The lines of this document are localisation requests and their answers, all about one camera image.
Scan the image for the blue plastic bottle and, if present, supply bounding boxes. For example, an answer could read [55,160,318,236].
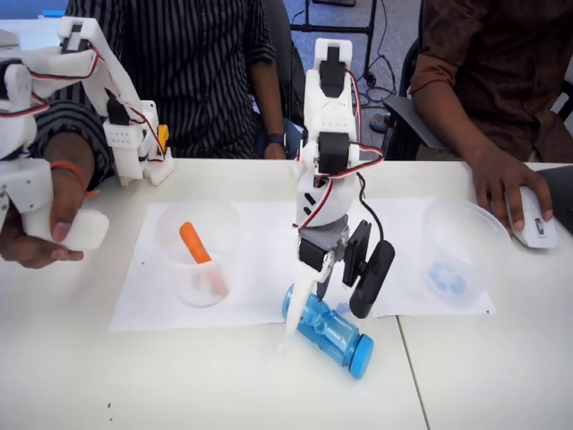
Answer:
[280,283,375,383]

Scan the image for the white computer mouse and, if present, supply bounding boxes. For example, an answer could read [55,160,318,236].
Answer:
[492,185,560,250]

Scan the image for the white leader robot arm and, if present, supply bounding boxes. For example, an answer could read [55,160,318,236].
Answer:
[0,16,175,253]

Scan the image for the right forearm of brown-shirt person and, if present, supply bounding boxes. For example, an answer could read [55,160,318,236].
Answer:
[410,84,499,172]

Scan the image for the left forearm of striped-shirt person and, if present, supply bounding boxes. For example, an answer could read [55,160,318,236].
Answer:
[248,66,288,135]

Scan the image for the right forearm of striped-shirt person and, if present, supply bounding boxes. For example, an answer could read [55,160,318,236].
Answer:
[44,131,98,170]

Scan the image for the orange carrot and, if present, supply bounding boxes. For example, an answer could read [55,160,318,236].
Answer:
[179,220,227,296]

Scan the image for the right hand of brown-shirt person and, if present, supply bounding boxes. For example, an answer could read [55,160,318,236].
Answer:
[472,153,555,233]

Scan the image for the right hand of striped-shirt person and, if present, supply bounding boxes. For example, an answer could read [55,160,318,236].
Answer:
[0,169,90,270]

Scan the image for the white paper sheet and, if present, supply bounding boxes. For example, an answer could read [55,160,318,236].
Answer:
[308,196,500,320]
[109,201,317,333]

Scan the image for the small clear plastic cup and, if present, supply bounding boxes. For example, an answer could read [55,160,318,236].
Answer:
[154,201,244,308]

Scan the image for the orange device on floor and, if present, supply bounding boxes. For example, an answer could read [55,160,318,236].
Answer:
[368,113,393,133]

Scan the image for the large clear cup recycling mark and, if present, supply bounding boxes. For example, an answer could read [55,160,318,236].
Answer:
[415,199,514,311]

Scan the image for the black office chair with armrest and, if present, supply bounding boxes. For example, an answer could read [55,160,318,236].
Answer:
[382,35,458,161]

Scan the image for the yellow clamp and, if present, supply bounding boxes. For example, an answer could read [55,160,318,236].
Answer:
[157,125,172,159]

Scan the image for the dark office chair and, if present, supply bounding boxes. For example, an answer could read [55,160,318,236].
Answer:
[263,0,314,160]

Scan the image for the person in striped shirt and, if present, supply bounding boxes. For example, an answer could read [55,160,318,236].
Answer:
[33,0,279,189]

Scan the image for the black metal rack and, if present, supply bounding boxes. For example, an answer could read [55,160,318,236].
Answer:
[289,0,381,87]

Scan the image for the black flat pad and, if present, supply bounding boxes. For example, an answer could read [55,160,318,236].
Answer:
[535,164,573,237]

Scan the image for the person in brown shirt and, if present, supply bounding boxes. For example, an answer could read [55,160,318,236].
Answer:
[409,0,573,163]

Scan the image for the orange wrist band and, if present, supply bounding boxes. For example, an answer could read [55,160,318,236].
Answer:
[49,159,102,201]

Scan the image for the black webcam on mount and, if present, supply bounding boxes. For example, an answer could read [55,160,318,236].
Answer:
[342,219,398,320]

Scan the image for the black webcam cable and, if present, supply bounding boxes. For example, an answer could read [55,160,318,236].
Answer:
[356,172,388,245]

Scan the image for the black floor cable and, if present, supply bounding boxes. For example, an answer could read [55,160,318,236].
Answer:
[355,53,402,109]

